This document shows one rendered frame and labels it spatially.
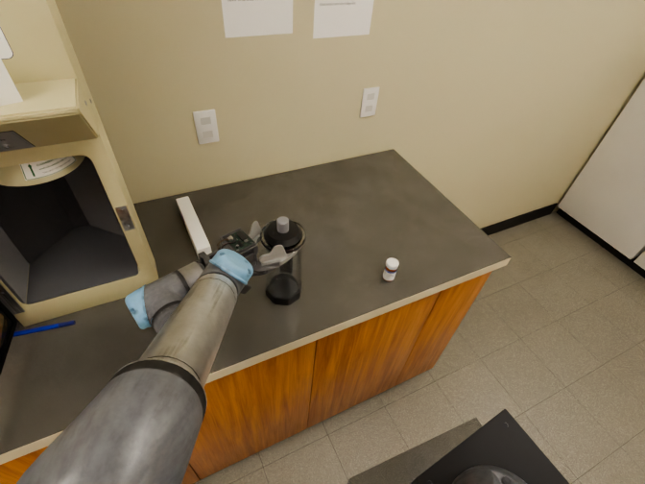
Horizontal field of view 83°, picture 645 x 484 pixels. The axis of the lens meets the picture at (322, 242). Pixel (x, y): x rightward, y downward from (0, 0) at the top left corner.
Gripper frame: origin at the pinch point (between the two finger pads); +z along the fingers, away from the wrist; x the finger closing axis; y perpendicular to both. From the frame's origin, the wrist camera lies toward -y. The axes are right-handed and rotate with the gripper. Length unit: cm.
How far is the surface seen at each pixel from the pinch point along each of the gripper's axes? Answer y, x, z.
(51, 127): 33.5, 14.7, -32.3
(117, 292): -16.8, 24.4, -35.6
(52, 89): 37, 19, -30
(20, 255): -8, 41, -50
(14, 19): 46, 23, -30
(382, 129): -12, 38, 80
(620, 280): -117, -72, 223
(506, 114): -18, 18, 153
